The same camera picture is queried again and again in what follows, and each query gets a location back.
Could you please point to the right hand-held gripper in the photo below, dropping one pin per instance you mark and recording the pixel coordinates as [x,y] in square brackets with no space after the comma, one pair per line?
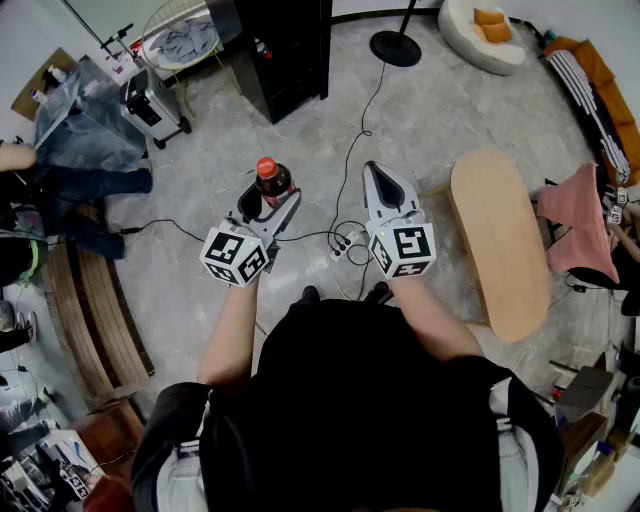
[405,247]

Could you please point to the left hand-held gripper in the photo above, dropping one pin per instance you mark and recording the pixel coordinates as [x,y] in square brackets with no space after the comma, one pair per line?
[232,255]

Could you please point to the cola bottle with red cap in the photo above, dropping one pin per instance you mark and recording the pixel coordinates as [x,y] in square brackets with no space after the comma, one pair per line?
[274,182]

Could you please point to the black cabinet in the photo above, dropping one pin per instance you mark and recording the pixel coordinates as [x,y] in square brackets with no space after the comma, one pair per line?
[285,60]

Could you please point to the person's left forearm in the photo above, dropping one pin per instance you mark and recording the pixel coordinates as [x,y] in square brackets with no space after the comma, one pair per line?
[230,335]

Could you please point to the person's right forearm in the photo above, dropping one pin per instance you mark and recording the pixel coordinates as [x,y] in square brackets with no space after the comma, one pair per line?
[430,320]

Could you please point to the white power strip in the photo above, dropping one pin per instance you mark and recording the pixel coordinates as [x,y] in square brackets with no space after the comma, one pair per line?
[345,246]

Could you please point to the person's black left shoe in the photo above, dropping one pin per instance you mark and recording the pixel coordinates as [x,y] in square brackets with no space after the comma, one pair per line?
[311,294]

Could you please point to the person's black shoe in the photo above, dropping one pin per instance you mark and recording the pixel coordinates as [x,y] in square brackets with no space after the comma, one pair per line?
[377,291]
[311,294]

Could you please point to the person's black right shoe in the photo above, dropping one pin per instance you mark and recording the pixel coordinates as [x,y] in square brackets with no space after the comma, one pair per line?
[377,291]

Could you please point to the oval wooden table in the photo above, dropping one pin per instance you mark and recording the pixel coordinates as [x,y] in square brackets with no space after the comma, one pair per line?
[500,240]

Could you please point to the black standing fan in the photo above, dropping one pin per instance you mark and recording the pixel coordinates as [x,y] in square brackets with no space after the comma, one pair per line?
[396,47]

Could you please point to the silver suitcase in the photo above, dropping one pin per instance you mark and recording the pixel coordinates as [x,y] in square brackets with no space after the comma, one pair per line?
[150,107]

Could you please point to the white beanbag chair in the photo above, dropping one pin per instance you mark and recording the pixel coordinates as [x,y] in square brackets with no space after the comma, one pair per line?
[480,52]

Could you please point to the pink cloth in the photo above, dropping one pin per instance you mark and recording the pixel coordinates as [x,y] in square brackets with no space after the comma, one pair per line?
[580,225]

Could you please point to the orange cushion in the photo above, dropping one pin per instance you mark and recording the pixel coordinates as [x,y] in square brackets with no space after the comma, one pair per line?
[497,32]
[489,16]

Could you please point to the wooden slatted bench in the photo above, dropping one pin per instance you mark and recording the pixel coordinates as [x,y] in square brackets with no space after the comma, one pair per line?
[95,310]

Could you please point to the plastic-covered table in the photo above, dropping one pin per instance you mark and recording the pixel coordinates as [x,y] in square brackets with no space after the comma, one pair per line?
[85,120]

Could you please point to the person's black clothing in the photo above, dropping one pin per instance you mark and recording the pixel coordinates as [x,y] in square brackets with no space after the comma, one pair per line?
[350,410]

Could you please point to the black white striped blanket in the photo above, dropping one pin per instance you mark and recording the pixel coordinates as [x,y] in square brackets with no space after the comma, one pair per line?
[580,90]

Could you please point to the cardboard box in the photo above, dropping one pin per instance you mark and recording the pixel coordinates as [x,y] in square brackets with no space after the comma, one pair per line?
[30,97]

